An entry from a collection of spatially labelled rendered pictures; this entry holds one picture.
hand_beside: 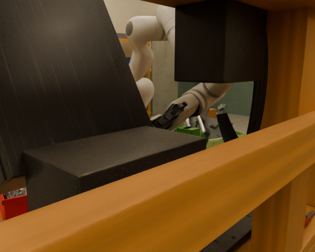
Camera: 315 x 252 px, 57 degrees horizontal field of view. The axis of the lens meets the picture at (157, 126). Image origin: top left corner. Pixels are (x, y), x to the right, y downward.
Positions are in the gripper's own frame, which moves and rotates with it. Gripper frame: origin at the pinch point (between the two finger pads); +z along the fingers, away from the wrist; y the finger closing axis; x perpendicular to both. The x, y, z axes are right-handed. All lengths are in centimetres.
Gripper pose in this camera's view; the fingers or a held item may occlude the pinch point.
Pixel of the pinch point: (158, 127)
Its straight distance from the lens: 81.0
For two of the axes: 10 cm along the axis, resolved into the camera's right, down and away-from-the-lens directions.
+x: 6.8, 7.1, -1.9
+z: -6.4, 4.4, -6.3
